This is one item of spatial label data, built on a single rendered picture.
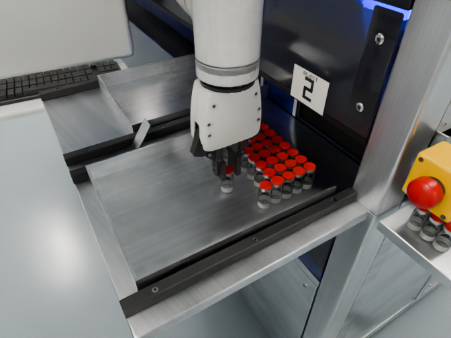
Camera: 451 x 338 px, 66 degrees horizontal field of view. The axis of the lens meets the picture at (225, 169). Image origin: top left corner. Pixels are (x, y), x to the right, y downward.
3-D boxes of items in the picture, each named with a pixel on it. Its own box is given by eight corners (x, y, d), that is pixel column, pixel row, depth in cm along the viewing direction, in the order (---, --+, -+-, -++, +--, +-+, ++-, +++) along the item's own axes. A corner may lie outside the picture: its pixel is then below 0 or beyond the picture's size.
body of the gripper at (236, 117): (243, 52, 51) (241, 118, 58) (180, 68, 47) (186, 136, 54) (275, 72, 46) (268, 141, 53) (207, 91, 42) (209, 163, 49)
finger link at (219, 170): (216, 138, 54) (217, 170, 59) (198, 144, 53) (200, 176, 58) (227, 148, 52) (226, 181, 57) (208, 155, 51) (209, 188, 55)
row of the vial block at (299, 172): (247, 139, 72) (248, 120, 69) (304, 191, 60) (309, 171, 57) (238, 142, 71) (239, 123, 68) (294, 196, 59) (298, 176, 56)
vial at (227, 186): (229, 183, 62) (229, 164, 59) (235, 190, 60) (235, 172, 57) (218, 187, 61) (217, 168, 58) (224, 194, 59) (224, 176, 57)
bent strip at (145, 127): (149, 141, 71) (145, 117, 67) (155, 149, 69) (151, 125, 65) (79, 165, 66) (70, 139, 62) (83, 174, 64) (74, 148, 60)
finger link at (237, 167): (243, 128, 56) (243, 160, 61) (227, 134, 55) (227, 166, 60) (255, 138, 54) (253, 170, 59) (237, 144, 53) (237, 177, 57)
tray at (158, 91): (215, 60, 102) (215, 48, 100) (267, 97, 85) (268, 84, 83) (100, 88, 89) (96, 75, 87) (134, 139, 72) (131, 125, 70)
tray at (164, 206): (247, 127, 75) (248, 113, 73) (332, 201, 58) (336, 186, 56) (90, 180, 62) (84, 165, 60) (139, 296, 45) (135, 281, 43)
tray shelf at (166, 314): (207, 60, 106) (207, 54, 105) (396, 201, 61) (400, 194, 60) (41, 100, 88) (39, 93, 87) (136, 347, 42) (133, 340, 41)
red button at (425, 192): (417, 188, 47) (428, 165, 45) (443, 206, 45) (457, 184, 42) (398, 198, 46) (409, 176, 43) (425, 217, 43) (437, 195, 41)
